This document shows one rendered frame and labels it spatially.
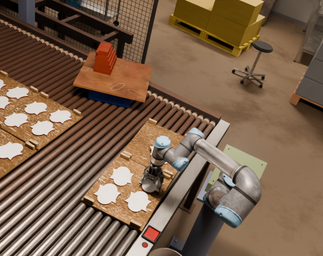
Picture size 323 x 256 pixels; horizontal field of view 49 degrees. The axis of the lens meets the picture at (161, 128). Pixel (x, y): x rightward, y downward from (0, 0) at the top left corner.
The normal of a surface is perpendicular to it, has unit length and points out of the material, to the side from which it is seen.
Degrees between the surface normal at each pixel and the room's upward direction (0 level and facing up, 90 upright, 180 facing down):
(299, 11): 90
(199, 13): 90
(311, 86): 90
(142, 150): 0
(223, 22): 90
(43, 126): 0
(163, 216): 0
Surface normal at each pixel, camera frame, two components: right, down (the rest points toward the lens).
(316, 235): 0.22, -0.76
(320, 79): -0.48, 0.46
